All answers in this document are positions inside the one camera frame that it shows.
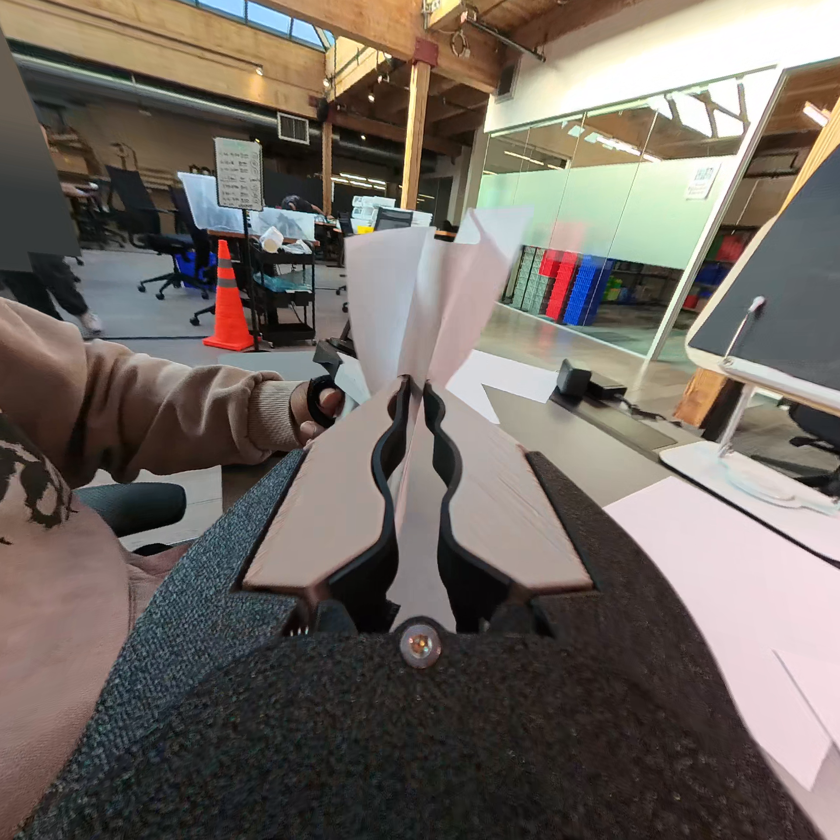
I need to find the orange traffic cone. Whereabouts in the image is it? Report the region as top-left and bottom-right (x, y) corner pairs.
(202, 239), (258, 352)

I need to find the wooden post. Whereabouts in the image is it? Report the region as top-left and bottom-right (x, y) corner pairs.
(675, 112), (840, 429)

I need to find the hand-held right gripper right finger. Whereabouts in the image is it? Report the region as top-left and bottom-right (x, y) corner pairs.
(422, 382), (593, 627)

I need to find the black utility cart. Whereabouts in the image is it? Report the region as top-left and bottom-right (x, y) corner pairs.
(249, 238), (318, 347)

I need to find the white paper sheet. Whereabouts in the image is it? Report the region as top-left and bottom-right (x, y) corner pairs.
(774, 648), (840, 749)
(604, 476), (840, 791)
(343, 206), (534, 526)
(446, 350), (559, 426)

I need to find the shelf with storage bins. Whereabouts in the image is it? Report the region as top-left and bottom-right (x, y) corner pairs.
(682, 226), (757, 314)

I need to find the stack of white storage bins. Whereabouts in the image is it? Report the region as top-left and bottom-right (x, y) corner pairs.
(351, 195), (435, 232)

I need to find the clear storage bin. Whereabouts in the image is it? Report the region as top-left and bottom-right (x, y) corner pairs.
(252, 209), (317, 242)

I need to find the skylight window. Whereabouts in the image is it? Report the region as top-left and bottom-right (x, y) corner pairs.
(193, 0), (337, 51)

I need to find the black mesh office chair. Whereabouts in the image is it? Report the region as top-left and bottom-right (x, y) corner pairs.
(75, 482), (189, 557)

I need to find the stack of coloured plastic crates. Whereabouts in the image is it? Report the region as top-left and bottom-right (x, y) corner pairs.
(508, 246), (616, 327)

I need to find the person's left forearm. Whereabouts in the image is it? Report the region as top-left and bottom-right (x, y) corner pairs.
(0, 297), (303, 490)

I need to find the white notice board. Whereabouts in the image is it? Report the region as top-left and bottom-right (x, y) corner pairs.
(214, 136), (265, 213)

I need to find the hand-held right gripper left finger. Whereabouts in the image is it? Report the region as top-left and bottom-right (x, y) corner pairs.
(243, 375), (413, 624)

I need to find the frosted glass partition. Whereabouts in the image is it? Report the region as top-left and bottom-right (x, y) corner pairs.
(476, 66), (778, 362)

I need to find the person's left hand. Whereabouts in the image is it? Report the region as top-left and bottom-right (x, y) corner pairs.
(290, 382), (347, 450)

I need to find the white stand with black board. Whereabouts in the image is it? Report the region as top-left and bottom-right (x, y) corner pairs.
(659, 131), (840, 565)

